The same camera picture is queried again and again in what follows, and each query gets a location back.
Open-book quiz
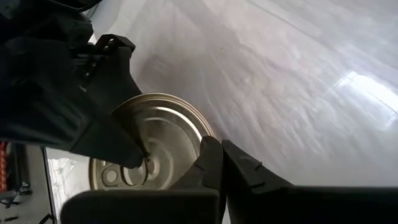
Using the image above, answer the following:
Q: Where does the gold-lid blue-label seafood can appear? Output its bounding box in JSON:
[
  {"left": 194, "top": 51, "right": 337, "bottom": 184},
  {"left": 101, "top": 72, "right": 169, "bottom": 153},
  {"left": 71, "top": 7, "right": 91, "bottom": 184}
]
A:
[{"left": 88, "top": 92, "right": 216, "bottom": 191}]

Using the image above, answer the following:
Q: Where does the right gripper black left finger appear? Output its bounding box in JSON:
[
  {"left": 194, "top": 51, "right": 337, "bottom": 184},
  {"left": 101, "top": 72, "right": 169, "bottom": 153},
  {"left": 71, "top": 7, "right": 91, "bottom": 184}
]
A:
[{"left": 60, "top": 135, "right": 225, "bottom": 224}]

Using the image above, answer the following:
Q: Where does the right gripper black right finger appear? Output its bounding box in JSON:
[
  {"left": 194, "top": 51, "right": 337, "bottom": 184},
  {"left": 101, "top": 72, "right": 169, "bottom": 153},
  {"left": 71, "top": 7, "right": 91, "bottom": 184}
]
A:
[{"left": 221, "top": 139, "right": 398, "bottom": 224}]

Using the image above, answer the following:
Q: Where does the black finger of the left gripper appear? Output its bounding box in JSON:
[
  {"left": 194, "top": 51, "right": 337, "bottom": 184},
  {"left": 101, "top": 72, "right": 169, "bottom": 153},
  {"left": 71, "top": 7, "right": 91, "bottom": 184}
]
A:
[{"left": 70, "top": 58, "right": 149, "bottom": 170}]

